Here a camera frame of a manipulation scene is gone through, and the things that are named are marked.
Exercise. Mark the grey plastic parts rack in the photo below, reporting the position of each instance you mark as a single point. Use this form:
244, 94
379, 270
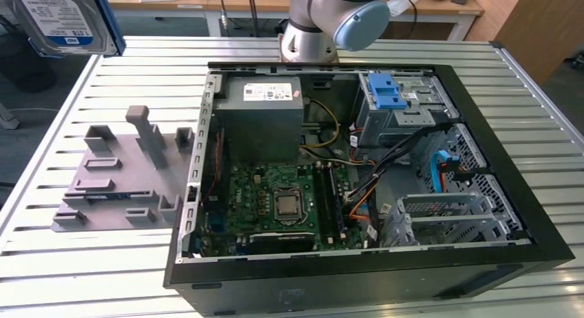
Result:
132, 181

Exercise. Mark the hard disk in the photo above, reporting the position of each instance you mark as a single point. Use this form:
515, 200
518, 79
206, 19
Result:
59, 20

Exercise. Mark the wooden cabinet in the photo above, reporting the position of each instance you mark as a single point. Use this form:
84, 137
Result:
524, 24

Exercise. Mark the wooden desk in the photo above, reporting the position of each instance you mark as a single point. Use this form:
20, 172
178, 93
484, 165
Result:
151, 7

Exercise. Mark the silver CPU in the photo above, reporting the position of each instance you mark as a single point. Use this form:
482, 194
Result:
288, 206

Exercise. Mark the blue RAM stick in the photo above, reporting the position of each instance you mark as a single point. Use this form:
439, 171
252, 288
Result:
110, 196

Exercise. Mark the green motherboard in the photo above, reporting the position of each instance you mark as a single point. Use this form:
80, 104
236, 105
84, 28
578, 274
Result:
255, 198

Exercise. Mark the black open PC case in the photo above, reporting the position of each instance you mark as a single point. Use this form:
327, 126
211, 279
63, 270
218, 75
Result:
319, 287

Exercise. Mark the metal optical drive cage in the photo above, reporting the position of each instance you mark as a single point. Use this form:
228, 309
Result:
379, 126

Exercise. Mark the blue plastic drive latch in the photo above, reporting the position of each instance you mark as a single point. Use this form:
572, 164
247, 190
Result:
383, 92

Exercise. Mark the black graphics card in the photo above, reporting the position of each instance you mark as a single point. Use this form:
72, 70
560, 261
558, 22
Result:
280, 242

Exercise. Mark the black mesh wastebasket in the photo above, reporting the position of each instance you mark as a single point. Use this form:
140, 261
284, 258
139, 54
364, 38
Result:
27, 73

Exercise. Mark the CPU socket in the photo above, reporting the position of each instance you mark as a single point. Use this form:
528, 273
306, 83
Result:
288, 191

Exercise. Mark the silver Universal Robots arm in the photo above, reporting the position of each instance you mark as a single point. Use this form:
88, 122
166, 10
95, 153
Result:
310, 24

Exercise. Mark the grey power supply unit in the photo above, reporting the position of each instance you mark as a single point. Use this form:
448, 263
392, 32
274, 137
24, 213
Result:
260, 126

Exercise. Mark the black RAM slot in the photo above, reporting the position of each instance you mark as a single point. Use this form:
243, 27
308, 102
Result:
339, 208
324, 201

